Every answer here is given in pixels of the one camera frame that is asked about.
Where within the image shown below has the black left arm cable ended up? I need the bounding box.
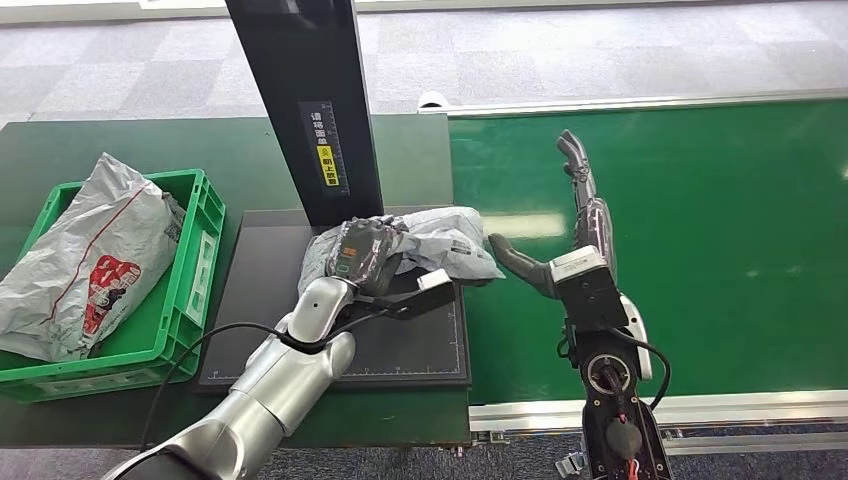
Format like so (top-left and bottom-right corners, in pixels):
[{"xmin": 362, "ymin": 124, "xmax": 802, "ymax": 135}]
[{"xmin": 139, "ymin": 307, "xmax": 392, "ymax": 455}]

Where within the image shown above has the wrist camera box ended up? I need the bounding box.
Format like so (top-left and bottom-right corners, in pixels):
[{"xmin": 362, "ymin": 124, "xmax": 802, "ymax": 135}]
[
  {"xmin": 548, "ymin": 245, "xmax": 631, "ymax": 333},
  {"xmin": 341, "ymin": 268, "xmax": 458, "ymax": 324}
]

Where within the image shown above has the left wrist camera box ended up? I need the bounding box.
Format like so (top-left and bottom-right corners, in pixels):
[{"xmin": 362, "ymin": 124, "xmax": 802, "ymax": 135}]
[{"xmin": 341, "ymin": 268, "xmax": 458, "ymax": 324}]

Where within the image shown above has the black weighing device with column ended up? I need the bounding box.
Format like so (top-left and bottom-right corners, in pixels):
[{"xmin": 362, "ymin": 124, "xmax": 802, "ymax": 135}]
[{"xmin": 195, "ymin": 0, "xmax": 473, "ymax": 397}]

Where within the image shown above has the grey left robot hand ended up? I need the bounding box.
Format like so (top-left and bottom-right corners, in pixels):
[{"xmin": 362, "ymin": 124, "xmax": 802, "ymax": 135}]
[{"xmin": 325, "ymin": 217, "xmax": 409, "ymax": 298}]

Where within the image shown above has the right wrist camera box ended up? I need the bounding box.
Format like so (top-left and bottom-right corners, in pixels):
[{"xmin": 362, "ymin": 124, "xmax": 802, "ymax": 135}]
[{"xmin": 548, "ymin": 245, "xmax": 631, "ymax": 333}]

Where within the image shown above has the green plastic basket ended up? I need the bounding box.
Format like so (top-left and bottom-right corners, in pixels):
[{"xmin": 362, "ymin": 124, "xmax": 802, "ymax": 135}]
[{"xmin": 0, "ymin": 168, "xmax": 228, "ymax": 403}]

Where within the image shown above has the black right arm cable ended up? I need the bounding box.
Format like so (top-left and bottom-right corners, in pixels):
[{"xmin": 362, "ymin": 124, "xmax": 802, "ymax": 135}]
[{"xmin": 606, "ymin": 327, "xmax": 672, "ymax": 412}]

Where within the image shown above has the grey metal bracket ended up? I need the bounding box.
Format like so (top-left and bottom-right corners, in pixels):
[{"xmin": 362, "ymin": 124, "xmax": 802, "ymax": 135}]
[{"xmin": 555, "ymin": 450, "xmax": 588, "ymax": 480}]

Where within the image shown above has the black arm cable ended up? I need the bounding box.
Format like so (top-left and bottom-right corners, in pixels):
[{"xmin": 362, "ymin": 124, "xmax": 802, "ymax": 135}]
[
  {"xmin": 606, "ymin": 327, "xmax": 672, "ymax": 412},
  {"xmin": 139, "ymin": 307, "xmax": 392, "ymax": 455}
]

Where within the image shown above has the grey poly mailer package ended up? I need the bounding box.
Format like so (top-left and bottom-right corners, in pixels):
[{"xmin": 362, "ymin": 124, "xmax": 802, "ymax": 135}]
[
  {"xmin": 0, "ymin": 152, "xmax": 188, "ymax": 364},
  {"xmin": 298, "ymin": 206, "xmax": 506, "ymax": 296}
]

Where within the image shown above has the black and yellow label strip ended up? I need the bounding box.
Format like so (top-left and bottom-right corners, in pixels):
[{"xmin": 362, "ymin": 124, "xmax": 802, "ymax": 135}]
[{"xmin": 298, "ymin": 100, "xmax": 351, "ymax": 198}]

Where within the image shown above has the green conveyor belt with frame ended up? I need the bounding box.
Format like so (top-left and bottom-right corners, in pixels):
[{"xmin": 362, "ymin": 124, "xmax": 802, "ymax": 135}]
[{"xmin": 417, "ymin": 87, "xmax": 848, "ymax": 458}]

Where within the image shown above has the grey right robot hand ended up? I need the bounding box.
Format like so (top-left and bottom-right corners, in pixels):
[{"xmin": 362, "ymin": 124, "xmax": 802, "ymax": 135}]
[{"xmin": 488, "ymin": 129, "xmax": 619, "ymax": 299}]

